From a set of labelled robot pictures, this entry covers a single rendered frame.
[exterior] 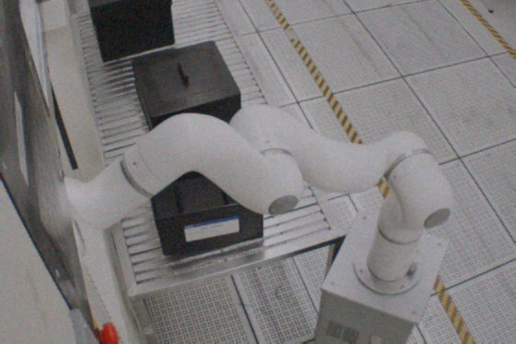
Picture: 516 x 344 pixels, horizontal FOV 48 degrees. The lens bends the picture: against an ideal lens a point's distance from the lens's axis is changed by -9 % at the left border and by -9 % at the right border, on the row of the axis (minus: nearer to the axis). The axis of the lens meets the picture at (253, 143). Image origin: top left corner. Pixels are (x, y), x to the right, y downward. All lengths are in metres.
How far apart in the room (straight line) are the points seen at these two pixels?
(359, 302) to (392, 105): 1.71
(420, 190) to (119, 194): 0.60
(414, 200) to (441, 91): 2.05
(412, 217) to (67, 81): 0.82
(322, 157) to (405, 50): 2.39
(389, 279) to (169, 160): 0.79
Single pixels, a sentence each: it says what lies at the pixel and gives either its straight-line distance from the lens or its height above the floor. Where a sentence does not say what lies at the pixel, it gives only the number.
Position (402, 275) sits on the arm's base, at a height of 0.79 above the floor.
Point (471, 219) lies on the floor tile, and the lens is 2.79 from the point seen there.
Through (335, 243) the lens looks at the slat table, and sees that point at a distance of 1.72.
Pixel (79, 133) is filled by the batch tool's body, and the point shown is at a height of 1.08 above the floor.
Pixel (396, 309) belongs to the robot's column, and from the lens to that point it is 1.60.
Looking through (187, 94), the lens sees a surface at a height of 0.86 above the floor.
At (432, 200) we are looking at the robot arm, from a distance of 1.28.
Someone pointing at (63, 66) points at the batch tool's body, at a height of 1.29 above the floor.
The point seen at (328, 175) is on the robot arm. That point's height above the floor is 1.26.
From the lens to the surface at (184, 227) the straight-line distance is 1.57.
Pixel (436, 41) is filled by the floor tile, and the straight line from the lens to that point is 3.63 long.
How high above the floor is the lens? 2.16
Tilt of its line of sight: 48 degrees down
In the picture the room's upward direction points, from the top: 1 degrees counter-clockwise
